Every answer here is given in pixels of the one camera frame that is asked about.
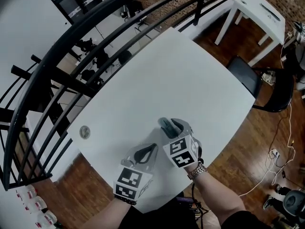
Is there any black device with cables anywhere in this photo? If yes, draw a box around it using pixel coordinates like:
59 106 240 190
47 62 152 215
176 196 210 218

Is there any white power strip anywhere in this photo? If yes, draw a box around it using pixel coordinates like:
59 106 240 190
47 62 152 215
268 148 281 160

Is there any black chair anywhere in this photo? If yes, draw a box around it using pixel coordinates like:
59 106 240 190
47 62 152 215
226 55 295 113

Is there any white side table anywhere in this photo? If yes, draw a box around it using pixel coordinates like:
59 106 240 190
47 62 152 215
214 0 286 67

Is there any clear bottle with red label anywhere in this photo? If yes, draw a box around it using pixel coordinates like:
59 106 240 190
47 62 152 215
34 210 58 229
25 197 48 214
15 184 39 201

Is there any beige power strip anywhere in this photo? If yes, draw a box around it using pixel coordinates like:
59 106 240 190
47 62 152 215
261 71 277 83

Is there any black bead bracelet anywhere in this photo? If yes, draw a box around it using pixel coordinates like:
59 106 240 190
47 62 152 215
113 194 138 206

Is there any black round chair base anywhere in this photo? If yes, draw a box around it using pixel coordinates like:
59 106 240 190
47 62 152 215
263 184 305 224

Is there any person's black shirt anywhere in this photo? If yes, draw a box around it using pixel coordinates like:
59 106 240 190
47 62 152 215
123 192 272 229

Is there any black metal railing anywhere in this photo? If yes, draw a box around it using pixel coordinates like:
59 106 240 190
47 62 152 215
0 0 241 192

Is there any person's right forearm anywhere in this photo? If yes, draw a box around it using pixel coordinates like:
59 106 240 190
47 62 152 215
184 166 248 229

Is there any person's left forearm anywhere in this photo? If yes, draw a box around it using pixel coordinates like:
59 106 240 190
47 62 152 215
78 197 132 229

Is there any grey machine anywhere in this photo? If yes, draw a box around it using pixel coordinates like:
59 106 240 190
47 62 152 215
292 21 305 44

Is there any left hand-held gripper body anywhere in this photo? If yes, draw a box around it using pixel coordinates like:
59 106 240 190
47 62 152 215
113 158 154 201

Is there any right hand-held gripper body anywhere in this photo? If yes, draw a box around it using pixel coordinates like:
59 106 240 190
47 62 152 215
163 125 203 169

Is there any silver metal wristwatch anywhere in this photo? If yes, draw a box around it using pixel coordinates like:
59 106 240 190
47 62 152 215
187 163 208 181

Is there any black shelf cabinet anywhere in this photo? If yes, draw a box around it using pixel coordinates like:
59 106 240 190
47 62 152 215
47 0 103 25

